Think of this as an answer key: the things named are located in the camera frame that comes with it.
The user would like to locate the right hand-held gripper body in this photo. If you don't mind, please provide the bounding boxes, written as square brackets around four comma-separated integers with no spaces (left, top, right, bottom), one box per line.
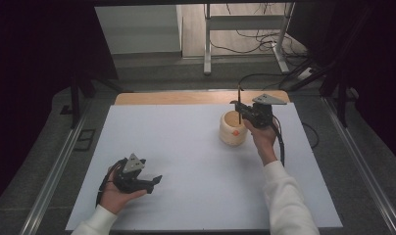
[247,93,288,129]

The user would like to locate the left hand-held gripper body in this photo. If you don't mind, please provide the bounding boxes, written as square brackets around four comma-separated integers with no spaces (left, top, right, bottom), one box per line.
[112,152,147,194]

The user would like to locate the dark pen with gold tip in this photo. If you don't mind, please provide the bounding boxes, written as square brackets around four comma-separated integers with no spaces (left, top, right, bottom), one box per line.
[236,84,243,125]

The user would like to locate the cream round pen holder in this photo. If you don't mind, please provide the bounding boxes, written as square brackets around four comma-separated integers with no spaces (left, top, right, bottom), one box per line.
[219,110,250,147]

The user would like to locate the person's right hand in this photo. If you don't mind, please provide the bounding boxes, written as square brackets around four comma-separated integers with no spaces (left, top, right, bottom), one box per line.
[243,118,280,166]

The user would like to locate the person's left hand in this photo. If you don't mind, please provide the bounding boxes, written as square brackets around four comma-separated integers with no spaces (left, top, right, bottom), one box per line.
[99,169,148,215]

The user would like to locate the white table cover sheet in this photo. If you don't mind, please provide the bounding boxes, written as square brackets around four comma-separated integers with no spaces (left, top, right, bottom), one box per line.
[65,103,344,232]

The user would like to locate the white power strip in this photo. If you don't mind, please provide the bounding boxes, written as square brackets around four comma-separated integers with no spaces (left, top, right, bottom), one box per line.
[295,67,316,81]

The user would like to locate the black metal stand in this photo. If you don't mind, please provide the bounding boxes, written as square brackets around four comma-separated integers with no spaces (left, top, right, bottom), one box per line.
[59,73,123,129]
[283,3,377,128]

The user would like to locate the dark curtain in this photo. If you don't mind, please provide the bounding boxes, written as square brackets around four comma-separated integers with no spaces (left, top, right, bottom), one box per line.
[0,0,120,211]
[285,0,396,170]

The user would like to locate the white cabinet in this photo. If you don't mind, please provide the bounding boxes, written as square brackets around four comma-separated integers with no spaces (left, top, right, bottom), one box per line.
[94,4,184,55]

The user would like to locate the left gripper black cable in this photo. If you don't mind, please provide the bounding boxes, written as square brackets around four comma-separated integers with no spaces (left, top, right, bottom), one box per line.
[94,158,125,208]

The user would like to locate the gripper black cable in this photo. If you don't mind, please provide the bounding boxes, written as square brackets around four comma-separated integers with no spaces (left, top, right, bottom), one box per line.
[271,114,286,167]
[94,158,125,208]

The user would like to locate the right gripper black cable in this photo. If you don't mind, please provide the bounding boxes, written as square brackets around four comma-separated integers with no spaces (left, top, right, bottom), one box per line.
[271,114,286,167]

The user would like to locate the black floor cables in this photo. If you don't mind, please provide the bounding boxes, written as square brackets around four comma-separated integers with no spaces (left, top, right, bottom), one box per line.
[208,3,309,57]

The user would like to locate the black frame on floor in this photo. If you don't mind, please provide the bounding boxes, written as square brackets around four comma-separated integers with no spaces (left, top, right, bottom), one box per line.
[73,128,97,152]

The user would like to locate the thin black cable loop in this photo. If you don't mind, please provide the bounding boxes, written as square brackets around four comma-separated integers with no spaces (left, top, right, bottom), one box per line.
[301,121,321,150]

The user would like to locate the white metal stand frame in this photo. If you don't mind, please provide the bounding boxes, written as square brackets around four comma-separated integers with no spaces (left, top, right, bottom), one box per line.
[203,3,297,76]

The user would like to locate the metal floor rail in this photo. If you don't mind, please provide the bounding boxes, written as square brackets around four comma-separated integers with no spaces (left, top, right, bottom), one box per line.
[321,96,396,235]
[19,97,93,235]

